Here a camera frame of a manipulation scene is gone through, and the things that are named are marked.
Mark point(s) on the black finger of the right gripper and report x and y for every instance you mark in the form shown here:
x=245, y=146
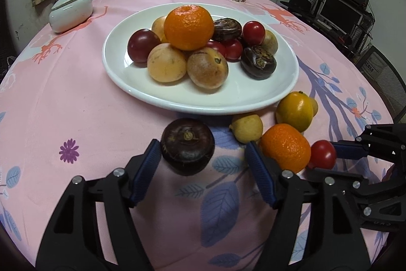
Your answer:
x=336, y=182
x=351, y=150

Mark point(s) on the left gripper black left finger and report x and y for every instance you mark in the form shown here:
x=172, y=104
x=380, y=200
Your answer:
x=71, y=240

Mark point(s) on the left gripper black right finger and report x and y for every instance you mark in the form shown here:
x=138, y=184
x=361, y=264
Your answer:
x=334, y=241

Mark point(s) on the yellow orange citrus fruit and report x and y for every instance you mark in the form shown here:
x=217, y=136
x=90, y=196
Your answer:
x=295, y=109

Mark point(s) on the small yellow longan fruit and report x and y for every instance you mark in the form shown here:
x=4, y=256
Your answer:
x=247, y=127

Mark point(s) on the greenish tan round fruit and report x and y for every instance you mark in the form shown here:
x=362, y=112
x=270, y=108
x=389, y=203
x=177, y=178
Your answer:
x=270, y=42

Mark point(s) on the dark brown passion fruit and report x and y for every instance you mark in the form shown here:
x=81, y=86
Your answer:
x=226, y=29

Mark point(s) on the large orange tangerine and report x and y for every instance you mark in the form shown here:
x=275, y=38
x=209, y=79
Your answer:
x=189, y=27

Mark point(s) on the dark red plum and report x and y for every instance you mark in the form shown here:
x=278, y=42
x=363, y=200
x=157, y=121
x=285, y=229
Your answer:
x=141, y=44

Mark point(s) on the tan striped melon fruit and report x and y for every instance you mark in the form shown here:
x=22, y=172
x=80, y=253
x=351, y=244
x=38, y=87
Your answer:
x=158, y=28

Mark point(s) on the white round plate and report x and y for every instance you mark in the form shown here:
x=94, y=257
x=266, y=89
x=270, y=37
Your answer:
x=239, y=94

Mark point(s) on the pink printed tablecloth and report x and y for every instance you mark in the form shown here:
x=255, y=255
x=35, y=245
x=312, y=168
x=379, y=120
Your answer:
x=62, y=116

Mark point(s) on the black metal shelf rack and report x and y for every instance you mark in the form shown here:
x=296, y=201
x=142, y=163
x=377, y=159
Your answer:
x=349, y=45

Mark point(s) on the black computer monitor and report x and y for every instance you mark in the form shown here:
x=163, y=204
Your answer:
x=340, y=15

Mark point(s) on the white lidded ceramic jar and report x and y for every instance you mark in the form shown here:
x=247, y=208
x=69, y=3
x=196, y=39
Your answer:
x=67, y=14

